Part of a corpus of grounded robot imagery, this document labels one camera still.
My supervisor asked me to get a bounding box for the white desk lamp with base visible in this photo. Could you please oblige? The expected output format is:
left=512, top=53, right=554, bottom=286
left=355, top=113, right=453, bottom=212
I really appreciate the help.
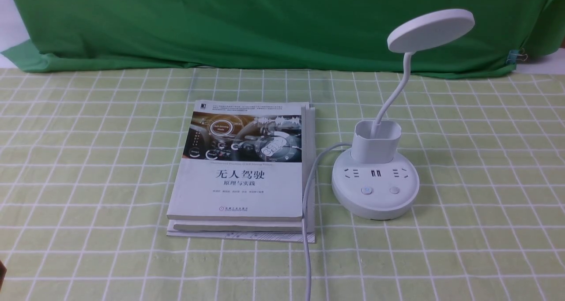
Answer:
left=331, top=8, right=475, bottom=220

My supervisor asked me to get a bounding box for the white autonomous driving book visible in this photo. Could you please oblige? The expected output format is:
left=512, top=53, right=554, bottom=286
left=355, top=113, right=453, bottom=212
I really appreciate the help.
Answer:
left=167, top=100, right=310, bottom=222

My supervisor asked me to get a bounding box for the white bottom book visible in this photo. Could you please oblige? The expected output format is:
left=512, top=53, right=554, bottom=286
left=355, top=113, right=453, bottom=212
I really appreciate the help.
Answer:
left=167, top=106, right=316, bottom=243

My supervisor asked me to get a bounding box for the green checkered tablecloth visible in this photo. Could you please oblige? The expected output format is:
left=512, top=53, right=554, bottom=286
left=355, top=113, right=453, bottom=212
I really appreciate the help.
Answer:
left=0, top=68, right=565, bottom=301

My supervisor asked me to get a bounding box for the green backdrop cloth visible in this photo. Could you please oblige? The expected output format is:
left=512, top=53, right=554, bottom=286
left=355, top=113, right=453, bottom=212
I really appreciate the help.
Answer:
left=1, top=0, right=564, bottom=79

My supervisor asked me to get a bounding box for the teal binder clip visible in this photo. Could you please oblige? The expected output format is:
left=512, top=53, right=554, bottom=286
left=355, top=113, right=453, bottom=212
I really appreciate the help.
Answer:
left=505, top=49, right=528, bottom=64

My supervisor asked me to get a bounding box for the white lamp power cable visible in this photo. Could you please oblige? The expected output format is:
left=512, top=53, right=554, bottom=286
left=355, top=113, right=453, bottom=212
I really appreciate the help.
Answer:
left=301, top=143, right=353, bottom=301

